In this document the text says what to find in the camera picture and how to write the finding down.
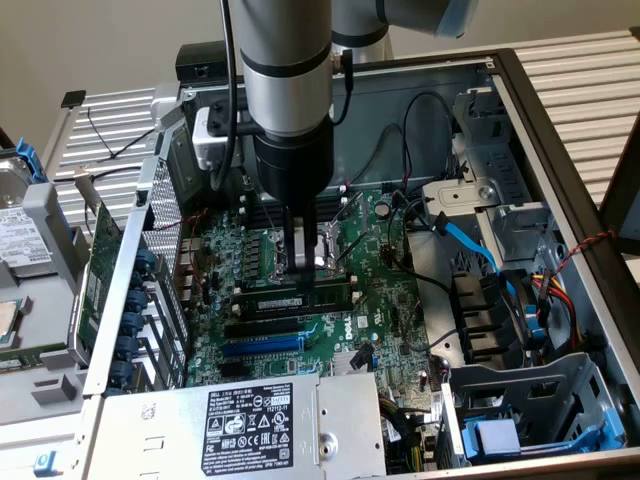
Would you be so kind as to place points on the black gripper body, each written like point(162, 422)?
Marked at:
point(295, 170)

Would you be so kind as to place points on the green RAM stick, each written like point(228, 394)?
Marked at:
point(25, 362)
point(270, 304)

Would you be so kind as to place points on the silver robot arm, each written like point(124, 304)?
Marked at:
point(285, 50)

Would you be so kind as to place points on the silver CPU socket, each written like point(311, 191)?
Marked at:
point(327, 252)

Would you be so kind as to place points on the metal locking lever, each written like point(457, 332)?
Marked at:
point(352, 248)
point(260, 202)

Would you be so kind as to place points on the round coin battery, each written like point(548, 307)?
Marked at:
point(382, 209)

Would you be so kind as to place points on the long black expansion slot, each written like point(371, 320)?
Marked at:
point(260, 329)

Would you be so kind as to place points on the green motherboard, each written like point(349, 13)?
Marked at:
point(390, 310)

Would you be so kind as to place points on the blue expansion slot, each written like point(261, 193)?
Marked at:
point(260, 346)

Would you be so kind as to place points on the open grey PC case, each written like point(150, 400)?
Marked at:
point(380, 100)

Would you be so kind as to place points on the silver chipset heatsink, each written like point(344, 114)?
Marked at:
point(342, 362)

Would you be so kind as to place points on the short black expansion slot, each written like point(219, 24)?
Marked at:
point(232, 369)

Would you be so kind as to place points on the black box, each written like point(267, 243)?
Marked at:
point(200, 60)

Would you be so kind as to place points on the silver drive bay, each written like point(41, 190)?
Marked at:
point(460, 195)

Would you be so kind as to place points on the blue card retention clip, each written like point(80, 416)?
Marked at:
point(132, 324)
point(146, 261)
point(140, 281)
point(121, 372)
point(128, 347)
point(136, 301)

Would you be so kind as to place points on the green graphics card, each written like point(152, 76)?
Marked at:
point(100, 280)

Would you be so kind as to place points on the grey disk bay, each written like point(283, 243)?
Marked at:
point(500, 385)

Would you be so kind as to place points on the black table end cap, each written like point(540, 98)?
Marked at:
point(73, 99)

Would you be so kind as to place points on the silver power supply unit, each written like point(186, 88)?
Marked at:
point(150, 425)

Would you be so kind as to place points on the blue disk carrier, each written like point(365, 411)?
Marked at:
point(495, 437)

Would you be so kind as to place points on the grey parts rack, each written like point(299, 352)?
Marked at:
point(50, 310)

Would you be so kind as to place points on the silver hard disk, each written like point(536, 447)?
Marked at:
point(20, 235)

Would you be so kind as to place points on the silver CPU chip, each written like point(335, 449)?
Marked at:
point(7, 322)

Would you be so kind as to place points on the dark brown panel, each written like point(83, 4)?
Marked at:
point(625, 190)

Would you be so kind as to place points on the blue case latch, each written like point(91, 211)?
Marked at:
point(45, 464)

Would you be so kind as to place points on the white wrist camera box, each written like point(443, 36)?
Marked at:
point(205, 140)

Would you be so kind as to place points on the blue plastic disk rail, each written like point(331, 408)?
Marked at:
point(30, 160)

